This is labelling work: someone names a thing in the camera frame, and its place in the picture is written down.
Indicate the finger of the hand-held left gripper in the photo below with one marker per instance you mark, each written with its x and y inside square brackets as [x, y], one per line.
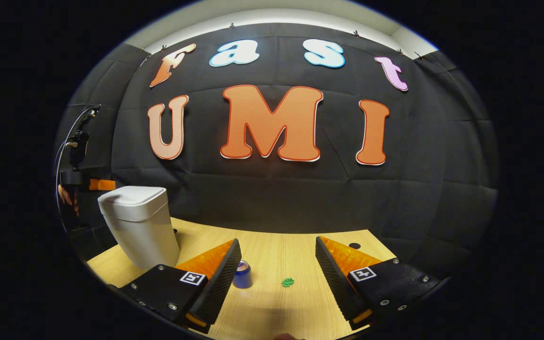
[103, 184]

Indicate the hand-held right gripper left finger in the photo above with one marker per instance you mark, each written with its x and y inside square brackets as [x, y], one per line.
[222, 278]

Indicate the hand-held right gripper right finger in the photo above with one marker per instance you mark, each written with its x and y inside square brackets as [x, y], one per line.
[335, 278]

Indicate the blue pop can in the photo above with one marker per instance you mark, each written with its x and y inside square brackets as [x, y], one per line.
[244, 277]

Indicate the green paper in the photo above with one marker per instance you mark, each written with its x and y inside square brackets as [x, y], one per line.
[288, 282]

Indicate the white desktop garbage bin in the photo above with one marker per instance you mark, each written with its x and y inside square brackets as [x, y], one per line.
[142, 226]

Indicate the wooden desktop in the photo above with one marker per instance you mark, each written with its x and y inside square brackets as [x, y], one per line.
[281, 250]

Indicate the black backdrop cloth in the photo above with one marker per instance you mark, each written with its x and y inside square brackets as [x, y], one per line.
[262, 198]

